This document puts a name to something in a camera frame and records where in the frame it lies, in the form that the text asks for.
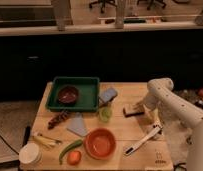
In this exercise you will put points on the green small cup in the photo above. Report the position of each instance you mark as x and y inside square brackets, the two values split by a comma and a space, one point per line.
[105, 114]

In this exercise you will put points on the orange red bowl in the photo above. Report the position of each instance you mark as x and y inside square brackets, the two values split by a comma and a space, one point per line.
[100, 144]

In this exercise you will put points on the dark red small bowl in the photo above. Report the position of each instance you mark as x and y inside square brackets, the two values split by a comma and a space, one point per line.
[68, 95]

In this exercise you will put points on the blue grey sponge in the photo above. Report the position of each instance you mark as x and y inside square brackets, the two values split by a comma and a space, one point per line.
[108, 95]

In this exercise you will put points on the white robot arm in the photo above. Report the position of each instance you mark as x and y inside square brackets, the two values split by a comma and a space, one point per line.
[160, 90]

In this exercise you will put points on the orange toy fruit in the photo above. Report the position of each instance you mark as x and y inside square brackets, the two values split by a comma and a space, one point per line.
[74, 157]

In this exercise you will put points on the green toy pepper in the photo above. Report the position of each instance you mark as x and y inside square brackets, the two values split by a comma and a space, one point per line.
[71, 146]

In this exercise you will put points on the black office chair base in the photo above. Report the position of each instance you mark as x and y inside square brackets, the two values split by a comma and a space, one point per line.
[103, 3]

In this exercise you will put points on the brown toy sausage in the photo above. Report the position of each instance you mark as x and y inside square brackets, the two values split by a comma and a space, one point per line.
[58, 119]

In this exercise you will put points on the green plastic tray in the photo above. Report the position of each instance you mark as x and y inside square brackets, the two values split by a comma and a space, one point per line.
[88, 89]

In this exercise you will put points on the wooden whiteboard eraser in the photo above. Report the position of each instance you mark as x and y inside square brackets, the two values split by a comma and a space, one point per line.
[133, 110]

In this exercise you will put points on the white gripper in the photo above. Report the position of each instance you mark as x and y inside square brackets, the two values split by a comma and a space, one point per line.
[150, 101]

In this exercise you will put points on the grey triangular cloth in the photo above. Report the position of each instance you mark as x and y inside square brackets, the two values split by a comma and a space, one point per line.
[77, 125]

